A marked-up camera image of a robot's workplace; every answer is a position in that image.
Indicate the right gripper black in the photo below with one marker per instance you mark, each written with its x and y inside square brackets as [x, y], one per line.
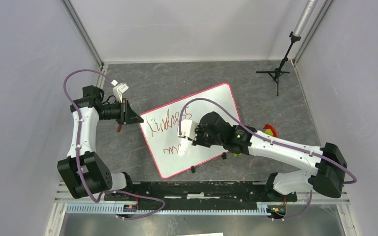
[198, 141]

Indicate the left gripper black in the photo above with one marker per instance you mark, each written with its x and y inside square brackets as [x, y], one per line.
[131, 116]

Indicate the whiteboard with pink frame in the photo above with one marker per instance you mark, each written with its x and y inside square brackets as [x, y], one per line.
[169, 129]

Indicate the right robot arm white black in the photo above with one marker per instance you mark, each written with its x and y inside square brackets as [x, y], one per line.
[322, 169]

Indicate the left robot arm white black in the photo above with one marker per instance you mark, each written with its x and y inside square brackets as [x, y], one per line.
[83, 171]

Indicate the colourful toy brick stack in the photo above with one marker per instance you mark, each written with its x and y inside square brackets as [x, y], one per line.
[270, 130]

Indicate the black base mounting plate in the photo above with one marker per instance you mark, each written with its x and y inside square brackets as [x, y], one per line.
[201, 195]

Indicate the grey metal pole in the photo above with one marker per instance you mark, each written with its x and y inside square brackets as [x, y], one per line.
[306, 13]

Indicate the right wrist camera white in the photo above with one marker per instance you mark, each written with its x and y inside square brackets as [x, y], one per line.
[187, 129]

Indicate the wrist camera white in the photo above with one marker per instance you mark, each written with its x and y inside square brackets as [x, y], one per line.
[187, 129]
[119, 89]

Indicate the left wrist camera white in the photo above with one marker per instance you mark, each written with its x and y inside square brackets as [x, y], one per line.
[119, 89]

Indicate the grey slotted cable duct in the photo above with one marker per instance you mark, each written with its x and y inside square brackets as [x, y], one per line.
[125, 210]

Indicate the black camera tripod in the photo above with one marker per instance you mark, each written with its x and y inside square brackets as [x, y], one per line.
[278, 71]

